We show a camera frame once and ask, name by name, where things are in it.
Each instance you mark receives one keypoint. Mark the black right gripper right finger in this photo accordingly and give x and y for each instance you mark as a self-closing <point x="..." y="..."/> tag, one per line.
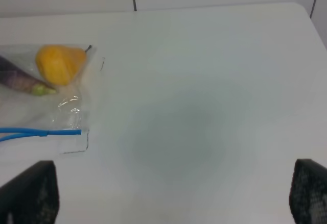
<point x="307" y="198"/>

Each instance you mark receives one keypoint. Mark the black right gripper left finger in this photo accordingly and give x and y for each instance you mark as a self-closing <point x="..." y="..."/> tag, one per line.
<point x="32" y="196"/>

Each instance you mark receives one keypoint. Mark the clear zip bag blue seal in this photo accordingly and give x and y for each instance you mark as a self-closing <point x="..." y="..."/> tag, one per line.
<point x="43" y="126"/>

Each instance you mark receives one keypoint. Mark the purple eggplant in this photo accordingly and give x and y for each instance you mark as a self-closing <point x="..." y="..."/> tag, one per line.
<point x="15" y="78"/>

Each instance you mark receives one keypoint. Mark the yellow pear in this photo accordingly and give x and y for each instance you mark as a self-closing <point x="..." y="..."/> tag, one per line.
<point x="60" y="64"/>

